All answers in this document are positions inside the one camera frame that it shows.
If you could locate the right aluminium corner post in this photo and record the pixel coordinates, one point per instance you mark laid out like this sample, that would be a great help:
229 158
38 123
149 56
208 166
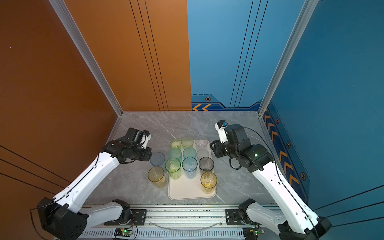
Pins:
301 23

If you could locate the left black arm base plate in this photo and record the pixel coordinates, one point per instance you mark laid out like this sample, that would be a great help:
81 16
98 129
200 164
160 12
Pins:
135 217

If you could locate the amber yellow cup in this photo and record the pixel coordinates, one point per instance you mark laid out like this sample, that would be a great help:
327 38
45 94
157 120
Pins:
209 181

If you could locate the aluminium corner post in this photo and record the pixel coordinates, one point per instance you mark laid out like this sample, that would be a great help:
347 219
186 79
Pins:
75 34
301 23

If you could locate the tall green clear cup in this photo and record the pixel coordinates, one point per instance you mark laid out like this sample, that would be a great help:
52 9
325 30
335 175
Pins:
173 167

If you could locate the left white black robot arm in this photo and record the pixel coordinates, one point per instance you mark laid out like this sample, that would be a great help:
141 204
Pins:
65 217

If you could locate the left green circuit board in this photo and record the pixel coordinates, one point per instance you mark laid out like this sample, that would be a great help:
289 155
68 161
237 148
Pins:
123 233

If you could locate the small green clear glass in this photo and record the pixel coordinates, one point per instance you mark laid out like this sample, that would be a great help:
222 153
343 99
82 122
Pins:
176 144

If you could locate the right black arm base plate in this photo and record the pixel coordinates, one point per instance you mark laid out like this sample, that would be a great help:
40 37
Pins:
238 217

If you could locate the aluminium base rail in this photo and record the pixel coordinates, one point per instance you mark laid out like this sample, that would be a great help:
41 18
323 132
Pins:
184 222

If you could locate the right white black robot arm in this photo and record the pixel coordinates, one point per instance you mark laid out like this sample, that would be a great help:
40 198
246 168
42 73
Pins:
297 221

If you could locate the green circuit board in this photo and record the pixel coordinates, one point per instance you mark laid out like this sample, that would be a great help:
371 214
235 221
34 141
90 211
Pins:
252 233
123 233

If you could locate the dark smoke grey cup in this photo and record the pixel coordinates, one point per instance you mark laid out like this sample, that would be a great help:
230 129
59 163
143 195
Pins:
206 164

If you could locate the green dotted textured cup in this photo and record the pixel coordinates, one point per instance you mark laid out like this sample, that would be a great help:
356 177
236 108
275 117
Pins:
187 142

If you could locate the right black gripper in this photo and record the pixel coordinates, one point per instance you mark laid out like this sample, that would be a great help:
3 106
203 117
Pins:
216 148

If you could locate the left aluminium corner post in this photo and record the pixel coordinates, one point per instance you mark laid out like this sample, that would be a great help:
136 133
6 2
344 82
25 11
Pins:
75 34

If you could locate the white rectangular plastic tray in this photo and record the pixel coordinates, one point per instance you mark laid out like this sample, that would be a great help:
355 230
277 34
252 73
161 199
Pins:
187 189

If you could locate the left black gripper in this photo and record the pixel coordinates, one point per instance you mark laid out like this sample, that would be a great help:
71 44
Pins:
148 154

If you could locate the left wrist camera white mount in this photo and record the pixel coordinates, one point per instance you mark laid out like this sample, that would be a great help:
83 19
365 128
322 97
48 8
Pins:
136 139

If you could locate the tall grey-blue cup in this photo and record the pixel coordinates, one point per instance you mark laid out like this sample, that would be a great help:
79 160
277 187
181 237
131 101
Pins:
190 167

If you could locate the teal cup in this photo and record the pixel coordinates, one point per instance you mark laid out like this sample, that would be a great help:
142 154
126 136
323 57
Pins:
175 153
189 153

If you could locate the tall blue clear cup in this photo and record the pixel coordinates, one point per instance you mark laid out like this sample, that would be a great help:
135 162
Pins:
157 159

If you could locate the right green circuit board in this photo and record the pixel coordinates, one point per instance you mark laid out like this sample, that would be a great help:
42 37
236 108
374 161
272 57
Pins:
252 233

